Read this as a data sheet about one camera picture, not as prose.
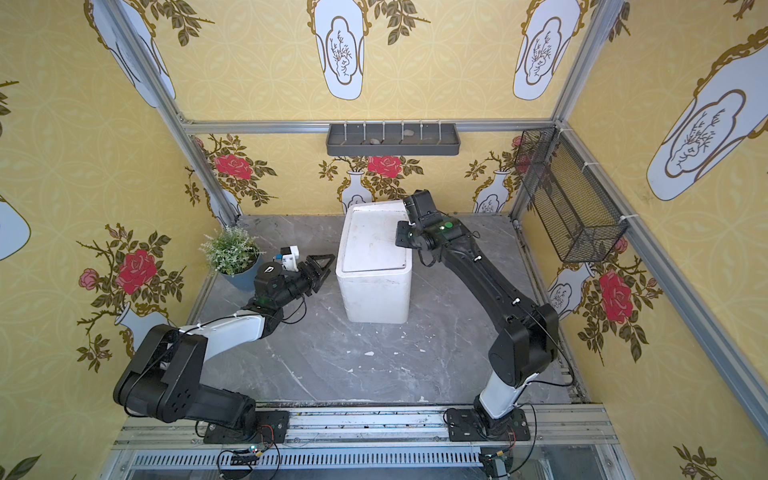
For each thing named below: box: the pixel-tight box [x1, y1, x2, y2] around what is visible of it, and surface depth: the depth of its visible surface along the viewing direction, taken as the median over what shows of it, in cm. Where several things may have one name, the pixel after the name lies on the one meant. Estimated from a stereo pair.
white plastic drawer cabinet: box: [336, 200, 413, 325], surface depth 83 cm
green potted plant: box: [198, 226, 267, 293], surface depth 92 cm
